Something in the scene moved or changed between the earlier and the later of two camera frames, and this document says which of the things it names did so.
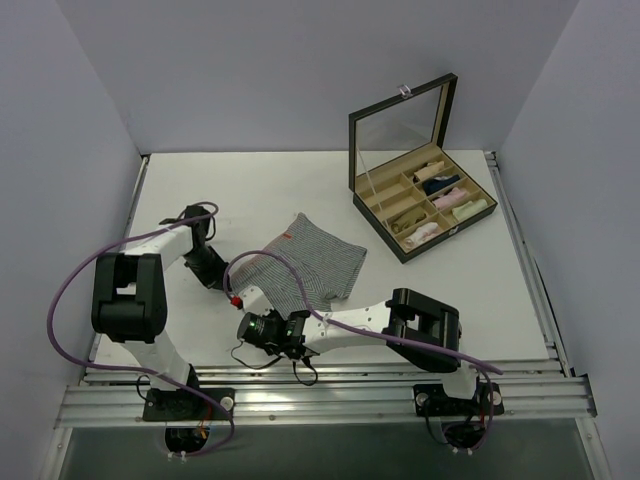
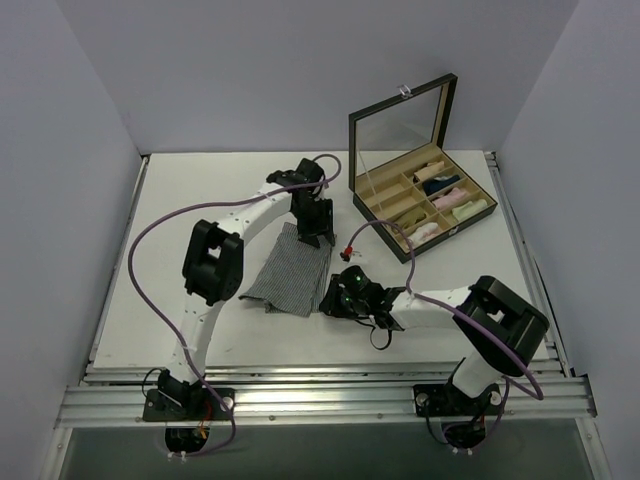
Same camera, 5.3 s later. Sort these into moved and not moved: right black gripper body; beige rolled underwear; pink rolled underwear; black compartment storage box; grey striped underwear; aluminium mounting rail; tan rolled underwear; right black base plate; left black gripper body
Moved: right black gripper body; grey striped underwear; left black gripper body
Not moved: right black base plate; aluminium mounting rail; tan rolled underwear; beige rolled underwear; black compartment storage box; pink rolled underwear
